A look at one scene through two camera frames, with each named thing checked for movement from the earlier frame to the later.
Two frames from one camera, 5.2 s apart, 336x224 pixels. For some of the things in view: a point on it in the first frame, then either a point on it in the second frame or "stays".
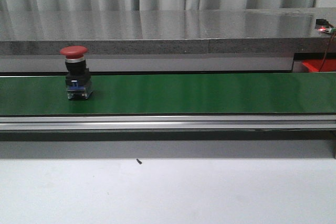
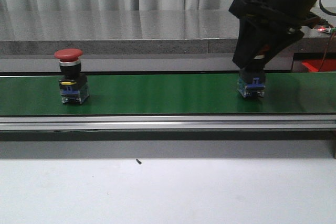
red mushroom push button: (78, 77) → (251, 83)
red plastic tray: (314, 65) stays
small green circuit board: (323, 25) stays
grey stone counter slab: (167, 31) stays
